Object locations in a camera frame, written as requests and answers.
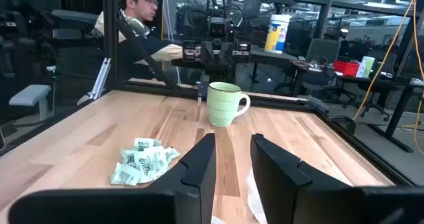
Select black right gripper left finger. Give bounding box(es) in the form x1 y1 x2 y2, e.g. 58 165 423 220
8 133 217 224

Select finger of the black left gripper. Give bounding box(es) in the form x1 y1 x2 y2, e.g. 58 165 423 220
182 40 213 66
221 40 251 66

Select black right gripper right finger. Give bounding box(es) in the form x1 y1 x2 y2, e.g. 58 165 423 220
250 133 424 224

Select black side desk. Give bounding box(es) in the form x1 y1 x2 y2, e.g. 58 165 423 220
248 47 298 87

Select pale green ceramic mug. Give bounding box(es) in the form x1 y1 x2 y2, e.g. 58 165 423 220
206 82 252 128

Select white wipes canister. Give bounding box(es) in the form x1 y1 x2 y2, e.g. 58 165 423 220
264 14 292 55

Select person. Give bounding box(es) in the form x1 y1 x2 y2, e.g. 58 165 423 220
94 0 184 82

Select grey headphones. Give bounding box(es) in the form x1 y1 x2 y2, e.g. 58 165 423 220
125 17 152 38

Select grey office chair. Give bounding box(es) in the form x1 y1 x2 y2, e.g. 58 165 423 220
299 38 358 101

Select silver aluminium brace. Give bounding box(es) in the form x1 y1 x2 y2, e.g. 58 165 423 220
88 57 112 101

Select red plastic bin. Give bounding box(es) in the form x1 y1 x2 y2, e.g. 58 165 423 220
333 60 360 77

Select green and white box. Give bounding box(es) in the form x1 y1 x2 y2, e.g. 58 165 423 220
355 56 376 79

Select black office desk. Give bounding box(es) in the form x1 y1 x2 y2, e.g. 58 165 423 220
291 60 424 154

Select grey padded armrest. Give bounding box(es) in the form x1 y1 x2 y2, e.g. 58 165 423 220
9 84 52 121

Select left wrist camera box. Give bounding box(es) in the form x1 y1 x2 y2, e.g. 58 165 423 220
207 17 229 39

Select yellow cable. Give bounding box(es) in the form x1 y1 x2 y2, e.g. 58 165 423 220
411 0 424 156
352 0 419 121

